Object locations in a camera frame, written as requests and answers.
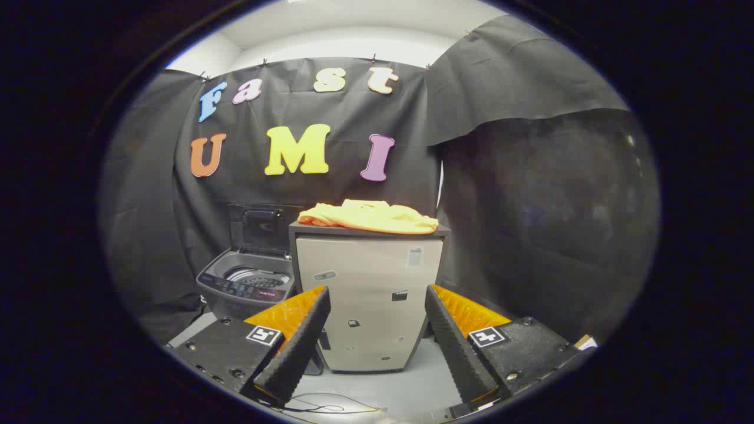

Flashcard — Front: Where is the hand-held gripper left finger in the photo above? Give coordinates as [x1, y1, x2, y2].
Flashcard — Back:
[171, 286, 332, 407]

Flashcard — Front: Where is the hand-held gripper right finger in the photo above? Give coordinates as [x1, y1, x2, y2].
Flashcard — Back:
[424, 284, 590, 407]

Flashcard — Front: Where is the grey washing machine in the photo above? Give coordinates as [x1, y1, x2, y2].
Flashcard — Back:
[196, 247, 296, 322]

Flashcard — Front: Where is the orange polo shirt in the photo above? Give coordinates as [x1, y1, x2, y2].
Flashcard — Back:
[297, 199, 439, 235]

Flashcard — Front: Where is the beige cabinet with dark top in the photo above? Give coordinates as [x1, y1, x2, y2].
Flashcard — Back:
[289, 221, 451, 373]

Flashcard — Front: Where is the thin black cable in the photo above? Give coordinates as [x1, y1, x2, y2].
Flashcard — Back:
[277, 392, 386, 414]

